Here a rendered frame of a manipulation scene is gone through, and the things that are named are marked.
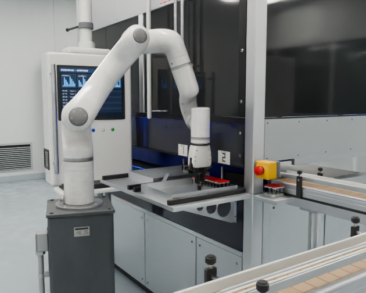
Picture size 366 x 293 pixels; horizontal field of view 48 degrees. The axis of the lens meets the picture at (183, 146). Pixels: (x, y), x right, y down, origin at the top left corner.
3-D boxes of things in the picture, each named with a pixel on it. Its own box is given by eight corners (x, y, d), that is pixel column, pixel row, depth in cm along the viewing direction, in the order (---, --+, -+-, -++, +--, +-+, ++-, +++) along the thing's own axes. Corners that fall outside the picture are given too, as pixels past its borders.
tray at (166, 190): (201, 183, 204) (201, 176, 203) (237, 192, 182) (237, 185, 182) (140, 191, 185) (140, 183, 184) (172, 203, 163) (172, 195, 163)
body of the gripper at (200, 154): (204, 140, 189) (204, 164, 190) (186, 141, 183) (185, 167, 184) (214, 142, 182) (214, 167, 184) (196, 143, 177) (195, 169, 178)
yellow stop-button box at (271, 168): (267, 175, 180) (267, 159, 179) (279, 178, 174) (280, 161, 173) (254, 177, 176) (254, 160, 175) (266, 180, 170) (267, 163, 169)
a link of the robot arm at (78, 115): (79, 135, 172) (82, 139, 157) (54, 118, 168) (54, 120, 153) (150, 40, 176) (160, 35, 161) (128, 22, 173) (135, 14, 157)
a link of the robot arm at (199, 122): (187, 136, 186) (194, 138, 177) (187, 106, 185) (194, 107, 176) (205, 135, 188) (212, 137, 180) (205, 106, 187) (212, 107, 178)
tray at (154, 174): (181, 171, 238) (181, 165, 238) (209, 178, 217) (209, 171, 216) (128, 177, 219) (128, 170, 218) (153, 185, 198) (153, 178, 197)
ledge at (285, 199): (276, 195, 187) (276, 190, 186) (298, 200, 176) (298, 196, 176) (253, 199, 179) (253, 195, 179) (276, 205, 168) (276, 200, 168)
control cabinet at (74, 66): (122, 173, 274) (119, 53, 266) (133, 178, 258) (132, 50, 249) (43, 181, 249) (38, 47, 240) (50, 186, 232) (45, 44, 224)
